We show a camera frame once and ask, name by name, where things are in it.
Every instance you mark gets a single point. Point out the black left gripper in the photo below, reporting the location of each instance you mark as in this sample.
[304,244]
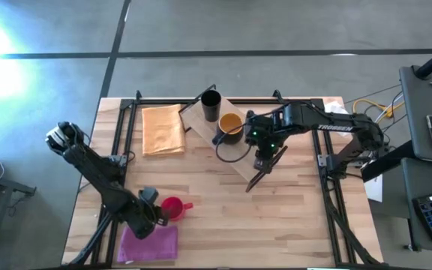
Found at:
[146,223]

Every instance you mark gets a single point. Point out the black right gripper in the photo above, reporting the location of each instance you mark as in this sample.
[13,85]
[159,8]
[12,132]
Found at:
[264,153]

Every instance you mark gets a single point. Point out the red cup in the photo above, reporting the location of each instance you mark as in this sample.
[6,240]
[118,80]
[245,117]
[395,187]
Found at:
[175,207]

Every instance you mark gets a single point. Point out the black mug with yellow inside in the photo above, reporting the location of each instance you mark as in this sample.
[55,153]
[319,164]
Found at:
[231,123]

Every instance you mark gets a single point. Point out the tall black cup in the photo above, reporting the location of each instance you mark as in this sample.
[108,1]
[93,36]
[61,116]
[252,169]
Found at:
[211,108]

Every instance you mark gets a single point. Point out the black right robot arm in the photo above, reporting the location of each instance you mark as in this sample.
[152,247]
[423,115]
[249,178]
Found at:
[336,123]

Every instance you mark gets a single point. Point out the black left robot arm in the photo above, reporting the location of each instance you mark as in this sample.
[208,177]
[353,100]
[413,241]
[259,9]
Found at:
[99,176]

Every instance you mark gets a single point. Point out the purple cloth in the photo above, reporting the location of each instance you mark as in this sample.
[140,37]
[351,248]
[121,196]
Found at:
[152,245]

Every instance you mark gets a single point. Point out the wooden board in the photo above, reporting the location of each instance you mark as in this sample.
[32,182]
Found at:
[204,127]

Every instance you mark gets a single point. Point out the orange cloth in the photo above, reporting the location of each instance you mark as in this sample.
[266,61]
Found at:
[163,131]

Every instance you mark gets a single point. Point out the white paper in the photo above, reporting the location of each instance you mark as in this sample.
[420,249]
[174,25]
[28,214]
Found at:
[336,108]
[374,189]

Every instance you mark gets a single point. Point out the dark grey desk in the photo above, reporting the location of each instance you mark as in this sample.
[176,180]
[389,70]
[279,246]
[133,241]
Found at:
[411,210]
[422,123]

